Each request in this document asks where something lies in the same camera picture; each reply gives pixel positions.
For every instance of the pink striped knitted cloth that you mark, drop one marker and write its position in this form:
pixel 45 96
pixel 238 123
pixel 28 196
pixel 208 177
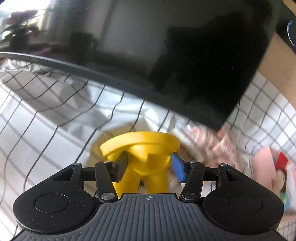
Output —
pixel 204 145

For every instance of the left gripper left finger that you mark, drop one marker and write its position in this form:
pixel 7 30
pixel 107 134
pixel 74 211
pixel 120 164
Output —
pixel 106 173

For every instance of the checkered white tablecloth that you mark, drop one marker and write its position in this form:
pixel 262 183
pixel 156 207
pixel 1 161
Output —
pixel 50 119

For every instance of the pink cardboard box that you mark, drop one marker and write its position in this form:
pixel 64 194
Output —
pixel 263 164

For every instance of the black monitor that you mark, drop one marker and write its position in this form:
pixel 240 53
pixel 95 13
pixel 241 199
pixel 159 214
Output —
pixel 195 58

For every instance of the crochet doll green dress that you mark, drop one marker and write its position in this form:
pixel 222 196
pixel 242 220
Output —
pixel 281 173

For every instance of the yellow plush toy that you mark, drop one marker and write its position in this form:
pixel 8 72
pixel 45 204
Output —
pixel 149 157

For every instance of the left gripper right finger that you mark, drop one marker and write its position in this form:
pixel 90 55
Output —
pixel 190 173

